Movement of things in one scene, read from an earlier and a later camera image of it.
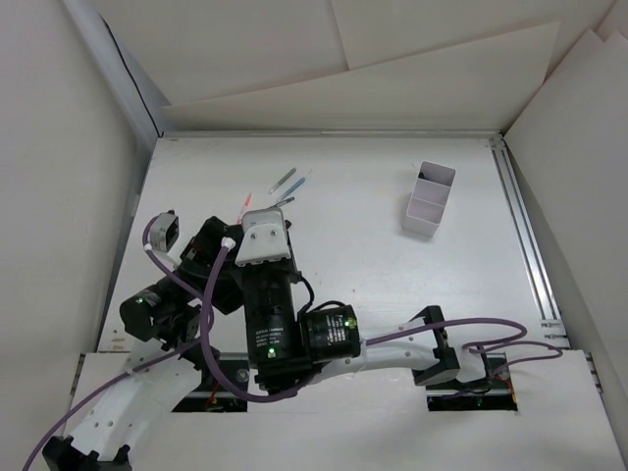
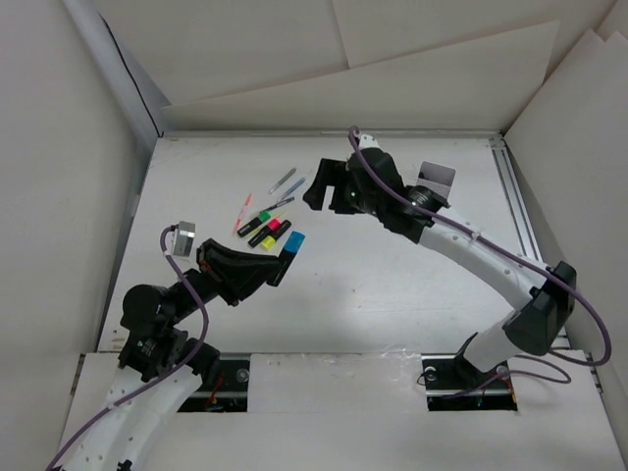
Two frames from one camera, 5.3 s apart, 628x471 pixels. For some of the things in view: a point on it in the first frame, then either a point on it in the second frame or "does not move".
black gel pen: x=287 y=201 does not move
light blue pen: x=300 y=182 does not move
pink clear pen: x=244 y=209 does not move
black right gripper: x=246 y=270 to x=335 y=173
